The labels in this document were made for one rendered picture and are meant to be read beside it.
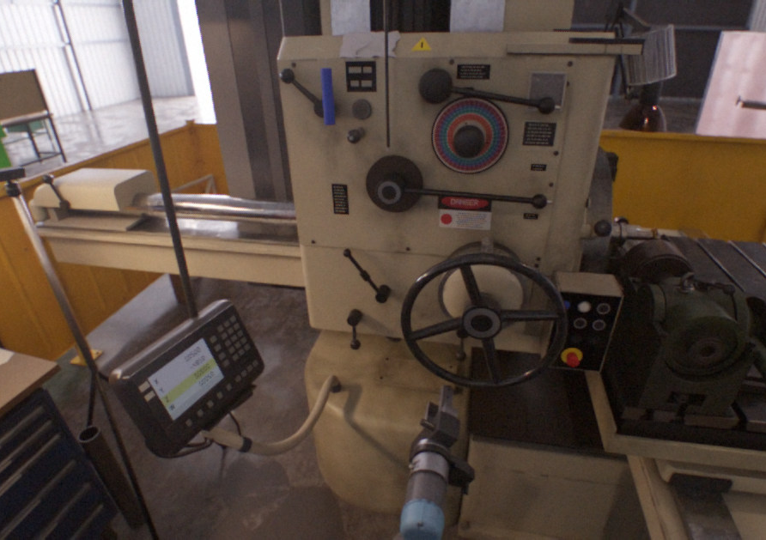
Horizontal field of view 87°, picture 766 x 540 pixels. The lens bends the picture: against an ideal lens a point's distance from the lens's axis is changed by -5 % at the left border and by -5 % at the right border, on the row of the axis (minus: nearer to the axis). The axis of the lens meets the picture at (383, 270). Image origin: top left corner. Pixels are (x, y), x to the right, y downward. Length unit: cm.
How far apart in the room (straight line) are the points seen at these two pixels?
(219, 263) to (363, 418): 84
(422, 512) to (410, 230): 67
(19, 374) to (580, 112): 185
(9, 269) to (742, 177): 487
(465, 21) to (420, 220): 81
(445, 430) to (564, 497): 109
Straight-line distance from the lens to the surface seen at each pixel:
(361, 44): 110
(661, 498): 160
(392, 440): 177
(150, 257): 202
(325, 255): 126
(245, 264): 177
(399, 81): 106
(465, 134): 97
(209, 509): 236
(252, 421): 264
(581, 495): 194
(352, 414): 175
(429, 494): 85
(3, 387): 183
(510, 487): 190
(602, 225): 112
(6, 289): 313
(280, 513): 226
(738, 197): 413
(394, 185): 103
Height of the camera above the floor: 190
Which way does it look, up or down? 29 degrees down
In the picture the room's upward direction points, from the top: 1 degrees counter-clockwise
